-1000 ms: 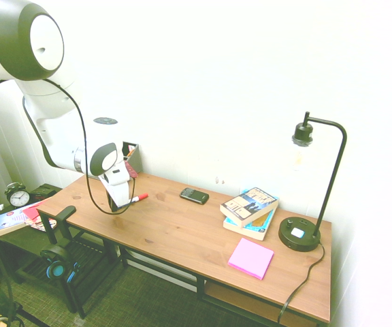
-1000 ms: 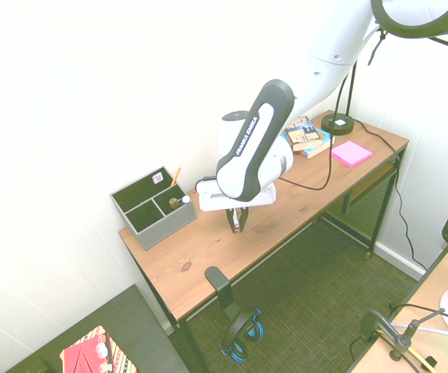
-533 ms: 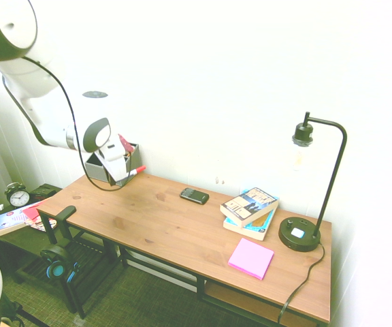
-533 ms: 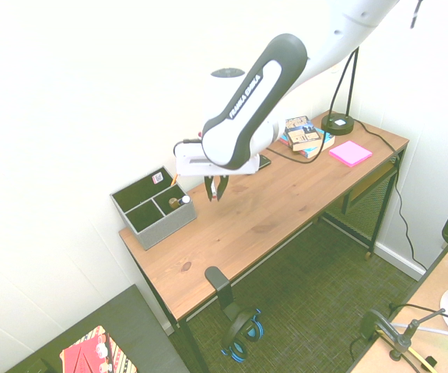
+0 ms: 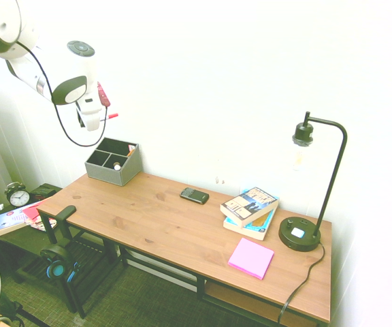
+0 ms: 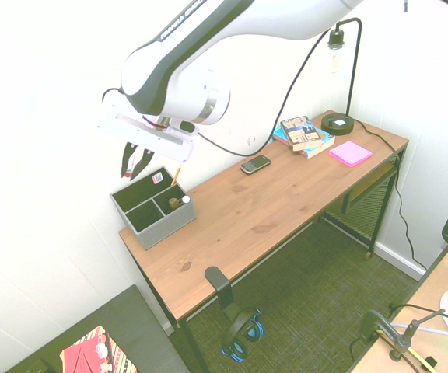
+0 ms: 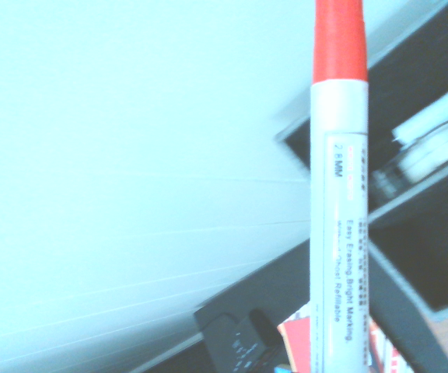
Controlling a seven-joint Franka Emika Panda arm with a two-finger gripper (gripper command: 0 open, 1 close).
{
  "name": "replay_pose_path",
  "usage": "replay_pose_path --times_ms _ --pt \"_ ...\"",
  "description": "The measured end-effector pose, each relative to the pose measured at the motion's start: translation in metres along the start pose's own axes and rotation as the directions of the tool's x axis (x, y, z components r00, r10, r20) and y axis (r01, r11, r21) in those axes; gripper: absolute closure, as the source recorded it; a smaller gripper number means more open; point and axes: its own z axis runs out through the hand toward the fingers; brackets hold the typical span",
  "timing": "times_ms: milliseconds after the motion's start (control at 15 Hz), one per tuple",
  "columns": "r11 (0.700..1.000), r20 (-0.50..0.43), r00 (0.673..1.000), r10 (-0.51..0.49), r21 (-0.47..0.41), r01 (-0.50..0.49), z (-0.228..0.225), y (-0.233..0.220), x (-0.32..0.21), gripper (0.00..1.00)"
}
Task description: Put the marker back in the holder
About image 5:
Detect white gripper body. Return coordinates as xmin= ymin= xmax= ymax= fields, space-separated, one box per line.
xmin=75 ymin=97 xmax=104 ymax=133

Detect grey fabric desk organizer holder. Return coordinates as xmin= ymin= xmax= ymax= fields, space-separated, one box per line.
xmin=84 ymin=137 xmax=144 ymax=187

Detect black alarm clock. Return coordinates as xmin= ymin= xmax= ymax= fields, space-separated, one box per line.
xmin=4 ymin=181 xmax=31 ymax=208

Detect red magazine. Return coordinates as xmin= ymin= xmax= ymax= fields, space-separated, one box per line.
xmin=21 ymin=198 xmax=59 ymax=232

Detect blue and white book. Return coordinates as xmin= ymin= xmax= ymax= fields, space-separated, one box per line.
xmin=0 ymin=205 xmax=31 ymax=238

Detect black mobile phone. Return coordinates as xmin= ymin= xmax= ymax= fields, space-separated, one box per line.
xmin=178 ymin=186 xmax=210 ymax=206

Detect dark side table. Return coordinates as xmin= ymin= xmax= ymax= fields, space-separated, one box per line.
xmin=0 ymin=183 xmax=82 ymax=284

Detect black slatted shelf rack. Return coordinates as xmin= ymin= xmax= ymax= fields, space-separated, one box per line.
xmin=15 ymin=234 xmax=123 ymax=320

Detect black and blue headphones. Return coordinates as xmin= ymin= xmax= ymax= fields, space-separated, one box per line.
xmin=39 ymin=243 xmax=82 ymax=284

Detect paperback book with dark cover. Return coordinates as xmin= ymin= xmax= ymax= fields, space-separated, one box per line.
xmin=219 ymin=186 xmax=280 ymax=228

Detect paperback book with blue cover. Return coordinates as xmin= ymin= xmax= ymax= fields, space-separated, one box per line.
xmin=223 ymin=207 xmax=276 ymax=242

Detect black tripod stand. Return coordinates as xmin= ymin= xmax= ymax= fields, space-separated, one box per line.
xmin=0 ymin=295 xmax=51 ymax=327

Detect pink sticky note pad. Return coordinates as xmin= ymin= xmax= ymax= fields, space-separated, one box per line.
xmin=227 ymin=236 xmax=276 ymax=281

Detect black desk lamp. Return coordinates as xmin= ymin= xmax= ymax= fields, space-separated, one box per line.
xmin=278 ymin=110 xmax=348 ymax=253

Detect wooden lower desk shelf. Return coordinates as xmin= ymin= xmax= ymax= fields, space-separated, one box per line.
xmin=203 ymin=281 xmax=316 ymax=327

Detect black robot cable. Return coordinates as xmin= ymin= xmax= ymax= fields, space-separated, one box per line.
xmin=14 ymin=40 xmax=110 ymax=149

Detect red wrist camera box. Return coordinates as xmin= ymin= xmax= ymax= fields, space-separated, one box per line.
xmin=96 ymin=80 xmax=112 ymax=108

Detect wooden desk with black frame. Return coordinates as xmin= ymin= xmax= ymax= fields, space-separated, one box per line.
xmin=37 ymin=206 xmax=330 ymax=327

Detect black lamp power cable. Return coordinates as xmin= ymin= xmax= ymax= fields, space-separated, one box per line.
xmin=276 ymin=239 xmax=327 ymax=325

